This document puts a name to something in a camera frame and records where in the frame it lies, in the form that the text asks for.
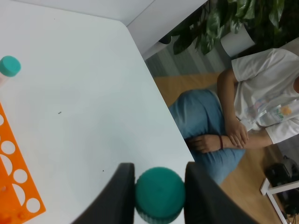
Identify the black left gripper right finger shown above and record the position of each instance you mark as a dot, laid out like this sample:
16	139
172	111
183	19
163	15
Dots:
206	203

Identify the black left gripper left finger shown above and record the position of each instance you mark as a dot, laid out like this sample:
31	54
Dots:
116	202

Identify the teal-capped test tube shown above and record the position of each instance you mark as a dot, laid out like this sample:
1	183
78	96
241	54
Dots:
159	195

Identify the orange test tube rack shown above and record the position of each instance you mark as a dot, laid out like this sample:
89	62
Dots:
20	200

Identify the back row tube six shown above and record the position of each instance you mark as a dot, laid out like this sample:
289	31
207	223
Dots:
9	67

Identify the black bag on floor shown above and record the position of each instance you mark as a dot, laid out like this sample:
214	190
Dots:
285	172

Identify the seated person white shirt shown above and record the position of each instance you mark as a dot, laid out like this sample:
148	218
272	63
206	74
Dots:
254	104

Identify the white plant pot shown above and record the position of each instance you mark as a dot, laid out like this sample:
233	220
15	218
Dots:
235	43

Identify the green potted plant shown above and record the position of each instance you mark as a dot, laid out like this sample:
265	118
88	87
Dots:
270	24

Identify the white metal frame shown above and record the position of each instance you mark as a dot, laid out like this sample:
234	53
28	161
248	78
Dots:
272	193

